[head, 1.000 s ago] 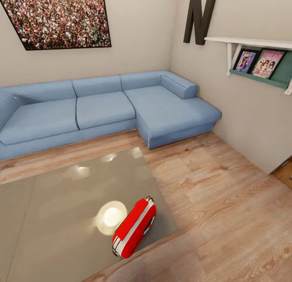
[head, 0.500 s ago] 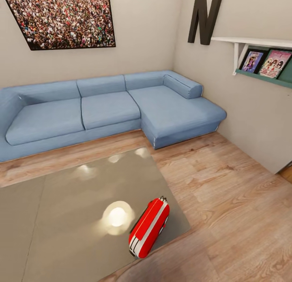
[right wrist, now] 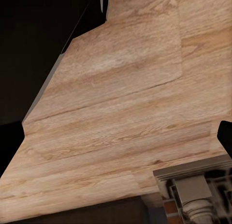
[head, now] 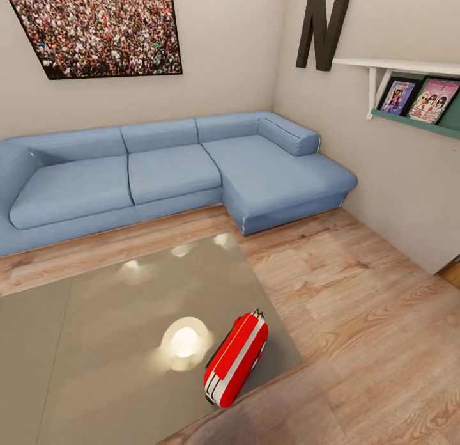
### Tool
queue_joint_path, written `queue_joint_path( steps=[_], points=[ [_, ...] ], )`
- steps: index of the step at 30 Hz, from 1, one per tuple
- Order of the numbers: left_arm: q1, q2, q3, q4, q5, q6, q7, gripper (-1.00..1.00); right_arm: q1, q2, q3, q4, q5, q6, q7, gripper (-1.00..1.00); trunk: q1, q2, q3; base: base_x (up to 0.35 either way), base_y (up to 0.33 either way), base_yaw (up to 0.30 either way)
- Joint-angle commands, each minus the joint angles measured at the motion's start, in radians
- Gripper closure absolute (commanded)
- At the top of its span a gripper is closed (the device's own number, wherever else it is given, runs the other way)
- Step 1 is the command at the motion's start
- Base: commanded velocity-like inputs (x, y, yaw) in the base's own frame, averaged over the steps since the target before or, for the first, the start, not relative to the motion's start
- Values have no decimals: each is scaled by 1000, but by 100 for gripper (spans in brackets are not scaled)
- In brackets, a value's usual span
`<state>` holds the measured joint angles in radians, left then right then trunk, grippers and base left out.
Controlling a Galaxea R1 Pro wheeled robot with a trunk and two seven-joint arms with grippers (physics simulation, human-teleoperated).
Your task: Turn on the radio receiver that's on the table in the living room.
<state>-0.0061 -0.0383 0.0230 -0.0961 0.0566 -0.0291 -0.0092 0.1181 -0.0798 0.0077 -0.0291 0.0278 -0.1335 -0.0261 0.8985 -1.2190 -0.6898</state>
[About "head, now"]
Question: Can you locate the radio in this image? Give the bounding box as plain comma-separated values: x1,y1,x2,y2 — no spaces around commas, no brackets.
204,310,268,407

